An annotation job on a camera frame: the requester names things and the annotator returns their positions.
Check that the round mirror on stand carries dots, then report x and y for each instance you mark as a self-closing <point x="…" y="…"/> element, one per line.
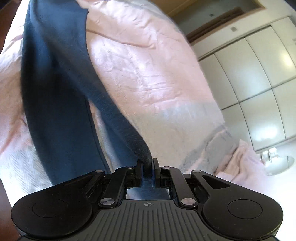
<point x="277" y="163"/>

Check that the wall switch beside wardrobe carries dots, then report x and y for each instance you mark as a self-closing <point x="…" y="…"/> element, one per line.
<point x="234" y="29"/>

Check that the pink blanket with grey stripes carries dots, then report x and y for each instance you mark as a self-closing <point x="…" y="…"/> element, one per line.
<point x="150" y="81"/>

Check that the dark blue sweatshirt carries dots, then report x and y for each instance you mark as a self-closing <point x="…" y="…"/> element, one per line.
<point x="57" y="92"/>

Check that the pink fleece blanket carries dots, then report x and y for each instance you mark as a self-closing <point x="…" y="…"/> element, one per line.
<point x="242" y="162"/>

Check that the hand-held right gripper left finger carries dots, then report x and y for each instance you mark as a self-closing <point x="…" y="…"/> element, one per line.
<point x="140" y="173"/>

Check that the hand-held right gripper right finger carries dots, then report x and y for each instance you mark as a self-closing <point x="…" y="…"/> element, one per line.
<point x="156" y="173"/>

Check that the white wardrobe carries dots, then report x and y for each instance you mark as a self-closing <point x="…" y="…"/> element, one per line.
<point x="254" y="81"/>

